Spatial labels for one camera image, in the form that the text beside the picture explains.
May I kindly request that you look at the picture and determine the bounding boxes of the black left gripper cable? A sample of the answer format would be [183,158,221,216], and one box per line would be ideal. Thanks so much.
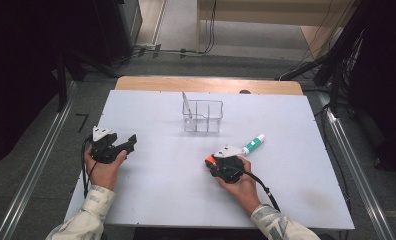
[81,136,99,198]

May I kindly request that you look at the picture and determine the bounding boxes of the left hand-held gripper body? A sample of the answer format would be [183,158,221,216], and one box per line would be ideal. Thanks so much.
[90,125,121,165]

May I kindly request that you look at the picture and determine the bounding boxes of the black stand with cables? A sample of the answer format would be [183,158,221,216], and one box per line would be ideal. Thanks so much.
[275,0,396,116]

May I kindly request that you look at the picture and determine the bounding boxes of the green and white glue stick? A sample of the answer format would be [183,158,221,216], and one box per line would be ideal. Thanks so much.
[240,133,266,157]

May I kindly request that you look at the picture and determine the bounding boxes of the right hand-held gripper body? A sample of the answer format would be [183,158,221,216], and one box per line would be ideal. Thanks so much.
[207,144,249,185]

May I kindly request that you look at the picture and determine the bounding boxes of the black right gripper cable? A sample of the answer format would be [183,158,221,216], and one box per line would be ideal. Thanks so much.
[239,168,282,213]

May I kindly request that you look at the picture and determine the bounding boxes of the black tripod stand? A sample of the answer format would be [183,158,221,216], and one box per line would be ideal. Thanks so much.
[51,46,118,113]

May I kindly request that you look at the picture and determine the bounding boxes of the clear plastic organizer box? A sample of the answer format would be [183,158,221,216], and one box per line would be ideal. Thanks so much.
[181,98,224,134]

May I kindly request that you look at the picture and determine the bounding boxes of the black hanging cable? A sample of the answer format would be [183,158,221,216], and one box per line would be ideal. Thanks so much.
[199,0,218,55]

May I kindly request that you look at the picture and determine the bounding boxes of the metal floor rail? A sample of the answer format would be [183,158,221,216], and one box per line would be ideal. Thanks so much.
[319,93,396,240]
[0,81,78,240]

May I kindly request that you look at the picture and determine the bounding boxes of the person's left hand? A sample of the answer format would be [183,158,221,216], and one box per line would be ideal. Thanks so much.
[84,146,129,192]

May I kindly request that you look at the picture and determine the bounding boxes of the person's right hand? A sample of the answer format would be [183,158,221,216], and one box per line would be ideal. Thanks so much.
[215,156,262,216]

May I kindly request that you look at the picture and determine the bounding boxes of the dark cabinet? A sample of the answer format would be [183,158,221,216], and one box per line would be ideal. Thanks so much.
[92,0,144,67]

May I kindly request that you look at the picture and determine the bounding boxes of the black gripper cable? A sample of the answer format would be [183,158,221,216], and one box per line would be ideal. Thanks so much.
[81,136,99,198]
[239,168,282,213]

